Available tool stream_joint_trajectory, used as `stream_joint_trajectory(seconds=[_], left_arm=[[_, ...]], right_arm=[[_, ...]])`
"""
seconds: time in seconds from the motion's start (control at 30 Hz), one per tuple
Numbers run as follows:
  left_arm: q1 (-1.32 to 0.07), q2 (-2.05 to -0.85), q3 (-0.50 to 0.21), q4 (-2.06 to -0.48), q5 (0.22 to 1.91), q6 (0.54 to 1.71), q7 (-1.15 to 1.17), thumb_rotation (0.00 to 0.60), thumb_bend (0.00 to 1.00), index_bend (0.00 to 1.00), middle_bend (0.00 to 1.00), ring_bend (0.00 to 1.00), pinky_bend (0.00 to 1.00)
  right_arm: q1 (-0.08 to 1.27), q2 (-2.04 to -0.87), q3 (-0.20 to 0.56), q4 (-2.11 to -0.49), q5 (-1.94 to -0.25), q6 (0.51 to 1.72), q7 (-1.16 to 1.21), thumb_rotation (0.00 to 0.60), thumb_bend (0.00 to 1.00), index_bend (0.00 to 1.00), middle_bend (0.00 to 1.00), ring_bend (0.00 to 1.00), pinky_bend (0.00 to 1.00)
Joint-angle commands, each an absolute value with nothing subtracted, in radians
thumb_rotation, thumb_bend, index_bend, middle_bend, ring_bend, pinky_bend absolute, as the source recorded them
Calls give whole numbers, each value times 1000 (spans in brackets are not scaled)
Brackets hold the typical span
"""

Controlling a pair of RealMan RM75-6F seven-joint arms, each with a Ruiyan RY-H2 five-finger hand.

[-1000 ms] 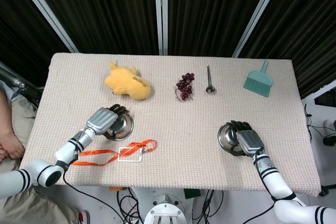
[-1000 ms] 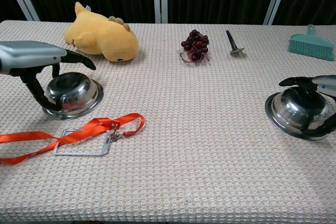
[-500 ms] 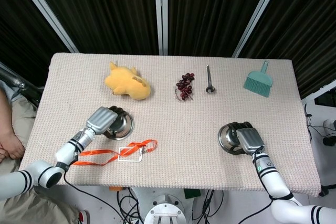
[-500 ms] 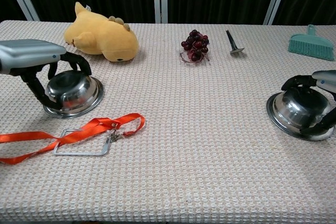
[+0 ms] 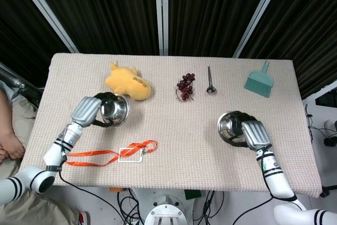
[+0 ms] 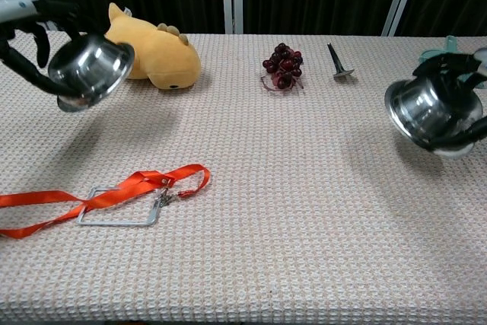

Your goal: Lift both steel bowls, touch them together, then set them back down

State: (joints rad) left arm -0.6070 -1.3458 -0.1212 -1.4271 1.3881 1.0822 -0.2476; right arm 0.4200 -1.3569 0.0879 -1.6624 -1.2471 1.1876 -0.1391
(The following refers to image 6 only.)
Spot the orange ribbon lanyard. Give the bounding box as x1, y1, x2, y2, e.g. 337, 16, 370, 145
0, 164, 212, 240

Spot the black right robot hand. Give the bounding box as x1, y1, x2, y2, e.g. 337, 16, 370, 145
412, 53, 487, 151

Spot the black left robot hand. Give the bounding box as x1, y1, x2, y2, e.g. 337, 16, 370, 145
0, 0, 110, 97

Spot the beige waffle weave tablecloth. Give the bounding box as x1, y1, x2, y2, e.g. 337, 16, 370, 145
0, 29, 487, 325

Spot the stainless steel bowl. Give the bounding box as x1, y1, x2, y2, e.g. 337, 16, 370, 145
46, 33, 136, 113
384, 77, 485, 161

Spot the yellow plush dinosaur toy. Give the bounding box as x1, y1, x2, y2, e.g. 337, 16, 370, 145
102, 2, 202, 91

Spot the teal plastic hand brush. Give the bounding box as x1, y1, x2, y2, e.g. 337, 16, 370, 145
417, 35, 487, 91

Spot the dark red grape bunch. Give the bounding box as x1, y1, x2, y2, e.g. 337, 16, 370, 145
260, 42, 305, 92

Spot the grey metal engine valve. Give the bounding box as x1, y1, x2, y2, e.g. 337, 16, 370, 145
326, 43, 355, 81

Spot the clear plastic badge holder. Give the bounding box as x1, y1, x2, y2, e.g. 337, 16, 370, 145
77, 186, 161, 228

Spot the small metal lanyard clip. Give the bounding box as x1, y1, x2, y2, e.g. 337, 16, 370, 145
157, 187, 178, 209

